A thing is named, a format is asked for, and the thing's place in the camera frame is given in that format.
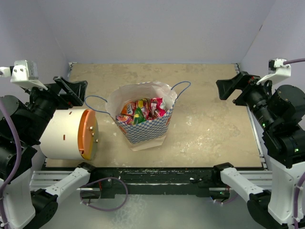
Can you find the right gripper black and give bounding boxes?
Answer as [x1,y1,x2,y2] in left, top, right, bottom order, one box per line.
[216,69,278,129]

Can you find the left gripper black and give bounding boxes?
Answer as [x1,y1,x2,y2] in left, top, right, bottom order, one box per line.
[24,74,88,140]

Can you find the pink cookie snack packet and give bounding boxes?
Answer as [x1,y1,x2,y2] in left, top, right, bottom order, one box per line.
[150,97,166,118]

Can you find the blue checkered paper bag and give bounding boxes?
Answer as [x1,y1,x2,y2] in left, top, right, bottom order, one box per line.
[103,82,181,151]

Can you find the green yellow candy packet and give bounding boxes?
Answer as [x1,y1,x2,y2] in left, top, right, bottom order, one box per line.
[133,107,149,125]

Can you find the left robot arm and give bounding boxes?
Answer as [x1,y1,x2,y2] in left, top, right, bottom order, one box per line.
[0,76,98,229]

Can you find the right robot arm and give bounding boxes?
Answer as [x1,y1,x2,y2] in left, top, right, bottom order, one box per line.
[212,72,305,229]

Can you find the white cylinder orange lid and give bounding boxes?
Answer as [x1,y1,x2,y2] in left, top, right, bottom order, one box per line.
[40,109,99,160]

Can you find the orange snack packet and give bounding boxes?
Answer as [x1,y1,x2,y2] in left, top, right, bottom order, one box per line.
[121,101,137,116]

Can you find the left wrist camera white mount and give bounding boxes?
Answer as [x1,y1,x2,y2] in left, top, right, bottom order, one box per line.
[0,60,47,90]

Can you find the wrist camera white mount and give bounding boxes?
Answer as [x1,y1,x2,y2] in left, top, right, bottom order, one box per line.
[0,60,47,90]
[256,58,291,85]

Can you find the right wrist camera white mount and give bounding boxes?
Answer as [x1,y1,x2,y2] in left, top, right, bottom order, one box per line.
[256,58,291,85]

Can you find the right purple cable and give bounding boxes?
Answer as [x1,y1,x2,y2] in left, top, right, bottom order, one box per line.
[283,58,305,65]

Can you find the aluminium table frame rail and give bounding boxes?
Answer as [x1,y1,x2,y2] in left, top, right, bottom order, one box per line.
[234,63,274,177]

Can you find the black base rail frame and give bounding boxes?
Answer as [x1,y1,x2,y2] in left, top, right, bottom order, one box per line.
[79,167,234,201]

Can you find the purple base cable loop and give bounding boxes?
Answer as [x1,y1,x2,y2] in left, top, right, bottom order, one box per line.
[80,177,129,212]

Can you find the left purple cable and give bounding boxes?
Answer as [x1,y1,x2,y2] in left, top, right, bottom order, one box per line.
[0,97,22,226]

